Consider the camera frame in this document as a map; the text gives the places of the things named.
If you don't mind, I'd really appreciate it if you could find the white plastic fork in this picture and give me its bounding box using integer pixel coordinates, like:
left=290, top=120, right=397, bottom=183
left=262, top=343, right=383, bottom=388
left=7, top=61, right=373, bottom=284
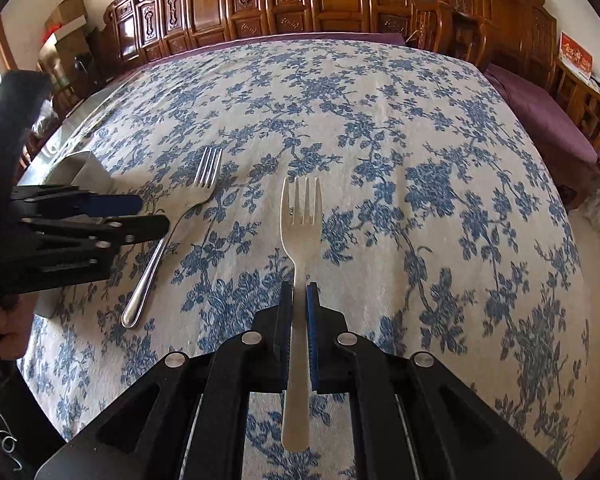
left=280, top=176, right=323, bottom=452

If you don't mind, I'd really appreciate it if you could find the metal tray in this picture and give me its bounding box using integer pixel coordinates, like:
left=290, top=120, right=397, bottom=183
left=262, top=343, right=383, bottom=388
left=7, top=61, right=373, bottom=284
left=17, top=150, right=115, bottom=318

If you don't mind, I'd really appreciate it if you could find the purple seat cushion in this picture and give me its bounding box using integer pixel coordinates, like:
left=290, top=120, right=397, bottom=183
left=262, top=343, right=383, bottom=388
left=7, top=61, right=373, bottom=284
left=180, top=31, right=411, bottom=56
left=482, top=62, right=598, bottom=163

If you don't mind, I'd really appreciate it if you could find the metal fork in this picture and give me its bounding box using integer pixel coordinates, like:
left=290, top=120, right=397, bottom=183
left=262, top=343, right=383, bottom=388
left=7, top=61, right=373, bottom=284
left=121, top=146, right=223, bottom=329

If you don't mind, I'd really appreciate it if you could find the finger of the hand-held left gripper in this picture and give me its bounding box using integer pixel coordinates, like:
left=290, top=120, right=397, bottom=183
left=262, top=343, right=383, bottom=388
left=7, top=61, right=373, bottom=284
left=7, top=213, right=171, bottom=297
left=10, top=185, right=144, bottom=219

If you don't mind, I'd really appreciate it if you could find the red box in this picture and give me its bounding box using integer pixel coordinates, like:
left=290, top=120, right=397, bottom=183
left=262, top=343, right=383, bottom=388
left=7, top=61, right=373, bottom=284
left=559, top=31, right=593, bottom=81

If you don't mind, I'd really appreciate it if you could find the carved wooden armchair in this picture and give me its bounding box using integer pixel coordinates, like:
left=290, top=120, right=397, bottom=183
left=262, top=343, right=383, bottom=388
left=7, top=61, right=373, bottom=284
left=415, top=0, right=600, bottom=151

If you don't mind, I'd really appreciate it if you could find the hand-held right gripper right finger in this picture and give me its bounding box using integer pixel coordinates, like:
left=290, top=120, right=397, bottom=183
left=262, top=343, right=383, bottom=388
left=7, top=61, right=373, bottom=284
left=305, top=281, right=563, bottom=480

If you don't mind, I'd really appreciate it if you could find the brown cardboard box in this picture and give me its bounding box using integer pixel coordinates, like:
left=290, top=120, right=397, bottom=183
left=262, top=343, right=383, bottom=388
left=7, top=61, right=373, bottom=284
left=44, top=0, right=88, bottom=43

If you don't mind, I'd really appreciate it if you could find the blue floral tablecloth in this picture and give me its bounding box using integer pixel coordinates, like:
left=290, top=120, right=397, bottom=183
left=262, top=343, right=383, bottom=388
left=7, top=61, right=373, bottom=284
left=17, top=39, right=593, bottom=480

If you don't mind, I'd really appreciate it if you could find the person's dark clothing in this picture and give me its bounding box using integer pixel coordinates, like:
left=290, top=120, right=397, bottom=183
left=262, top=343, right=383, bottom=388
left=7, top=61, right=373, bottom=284
left=0, top=375, right=66, bottom=480

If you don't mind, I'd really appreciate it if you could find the person's left hand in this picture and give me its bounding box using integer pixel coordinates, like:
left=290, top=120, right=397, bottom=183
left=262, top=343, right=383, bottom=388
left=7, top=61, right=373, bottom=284
left=0, top=291, right=37, bottom=361

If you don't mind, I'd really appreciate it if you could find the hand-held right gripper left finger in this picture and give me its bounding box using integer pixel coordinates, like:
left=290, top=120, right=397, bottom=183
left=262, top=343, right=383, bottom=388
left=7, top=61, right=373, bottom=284
left=35, top=281, right=295, bottom=480

